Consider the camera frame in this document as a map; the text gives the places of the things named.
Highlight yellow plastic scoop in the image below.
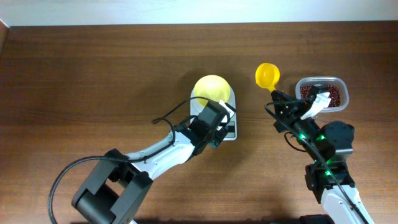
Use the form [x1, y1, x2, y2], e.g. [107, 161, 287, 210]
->
[255, 63, 280, 93]

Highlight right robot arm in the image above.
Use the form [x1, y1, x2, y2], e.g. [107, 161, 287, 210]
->
[270, 90, 373, 223]

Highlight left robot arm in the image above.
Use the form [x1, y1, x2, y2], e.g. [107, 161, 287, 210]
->
[72, 101, 236, 224]

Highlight white digital kitchen scale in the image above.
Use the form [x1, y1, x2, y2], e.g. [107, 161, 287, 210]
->
[190, 88, 238, 141]

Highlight yellow plastic bowl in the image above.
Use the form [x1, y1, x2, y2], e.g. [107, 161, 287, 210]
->
[193, 75, 231, 106]

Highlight red beans in container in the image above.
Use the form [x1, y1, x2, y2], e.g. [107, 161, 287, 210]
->
[300, 85, 340, 108]

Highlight clear plastic bean container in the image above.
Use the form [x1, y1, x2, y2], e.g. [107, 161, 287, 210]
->
[295, 77, 349, 113]

